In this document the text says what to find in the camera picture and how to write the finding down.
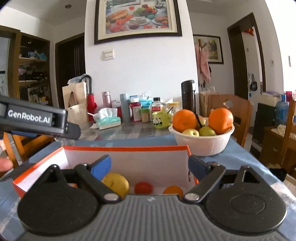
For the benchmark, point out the right wooden chair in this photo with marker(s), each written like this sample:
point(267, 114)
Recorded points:
point(289, 127)

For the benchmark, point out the white plastic fruit basket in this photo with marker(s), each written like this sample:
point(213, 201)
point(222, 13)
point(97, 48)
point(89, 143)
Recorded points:
point(203, 146)

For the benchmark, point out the far wooden chair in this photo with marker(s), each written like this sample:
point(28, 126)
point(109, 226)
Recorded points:
point(241, 110)

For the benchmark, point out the wooden shelf cabinet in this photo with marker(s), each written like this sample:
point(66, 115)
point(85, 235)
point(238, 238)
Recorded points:
point(25, 66)

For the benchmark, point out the pink thermos bottle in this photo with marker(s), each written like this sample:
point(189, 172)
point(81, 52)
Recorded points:
point(106, 97)

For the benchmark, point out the left orange in basket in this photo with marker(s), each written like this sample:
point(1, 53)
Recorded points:
point(184, 119)

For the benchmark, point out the green tissue box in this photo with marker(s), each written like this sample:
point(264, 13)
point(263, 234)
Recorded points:
point(107, 118)

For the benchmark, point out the green panda mug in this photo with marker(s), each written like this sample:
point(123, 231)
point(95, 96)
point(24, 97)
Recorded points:
point(161, 119)

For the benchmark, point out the grey tall cup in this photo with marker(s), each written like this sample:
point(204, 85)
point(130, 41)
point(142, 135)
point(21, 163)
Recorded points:
point(125, 108)

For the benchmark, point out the yellow apple in basket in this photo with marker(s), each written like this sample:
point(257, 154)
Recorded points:
point(191, 132)

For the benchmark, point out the yellow pear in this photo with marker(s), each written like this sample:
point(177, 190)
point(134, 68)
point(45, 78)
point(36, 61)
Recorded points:
point(117, 183)

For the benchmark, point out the orange in basket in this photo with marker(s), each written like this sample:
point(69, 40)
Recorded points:
point(184, 119)
point(220, 120)

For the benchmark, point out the green pear in basket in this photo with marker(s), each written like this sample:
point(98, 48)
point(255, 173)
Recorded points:
point(207, 131)

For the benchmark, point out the right orange in basket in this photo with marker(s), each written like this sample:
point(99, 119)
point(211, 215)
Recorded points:
point(220, 120)

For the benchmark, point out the wooden chair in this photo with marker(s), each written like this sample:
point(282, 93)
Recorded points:
point(241, 110)
point(289, 127)

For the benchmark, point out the black thermos bottle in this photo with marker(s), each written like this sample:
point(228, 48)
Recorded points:
point(188, 95)

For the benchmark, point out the paper shopping bag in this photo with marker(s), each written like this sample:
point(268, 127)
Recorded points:
point(75, 102)

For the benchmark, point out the red tomato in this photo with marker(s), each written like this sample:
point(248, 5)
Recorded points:
point(143, 188)

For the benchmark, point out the small orange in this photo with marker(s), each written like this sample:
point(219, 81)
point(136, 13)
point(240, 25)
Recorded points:
point(174, 190)

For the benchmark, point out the red folded umbrella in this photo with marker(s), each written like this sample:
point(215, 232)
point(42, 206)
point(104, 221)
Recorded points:
point(91, 105)

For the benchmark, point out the small framed landscape picture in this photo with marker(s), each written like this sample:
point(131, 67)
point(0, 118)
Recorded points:
point(213, 46)

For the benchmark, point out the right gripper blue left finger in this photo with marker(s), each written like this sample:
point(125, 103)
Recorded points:
point(90, 179)

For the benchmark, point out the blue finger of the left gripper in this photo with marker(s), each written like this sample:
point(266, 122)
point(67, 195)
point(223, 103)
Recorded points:
point(72, 131)

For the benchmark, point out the blue water jug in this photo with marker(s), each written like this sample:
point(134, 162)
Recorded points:
point(282, 107)

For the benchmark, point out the wall light switch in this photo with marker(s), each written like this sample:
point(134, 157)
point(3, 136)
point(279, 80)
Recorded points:
point(108, 55)

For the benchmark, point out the pink hanging cloth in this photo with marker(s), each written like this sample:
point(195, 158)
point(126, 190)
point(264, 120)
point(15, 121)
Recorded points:
point(204, 75)

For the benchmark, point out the orange cardboard box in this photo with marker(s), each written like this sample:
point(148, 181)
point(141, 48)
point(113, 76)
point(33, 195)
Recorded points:
point(159, 166)

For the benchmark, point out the framed food painting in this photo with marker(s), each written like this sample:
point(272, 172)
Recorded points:
point(121, 20)

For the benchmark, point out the person left hand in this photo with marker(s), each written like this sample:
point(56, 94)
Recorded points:
point(5, 163)

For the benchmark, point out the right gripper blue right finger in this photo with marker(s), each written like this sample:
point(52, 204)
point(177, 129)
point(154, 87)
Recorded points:
point(209, 177)

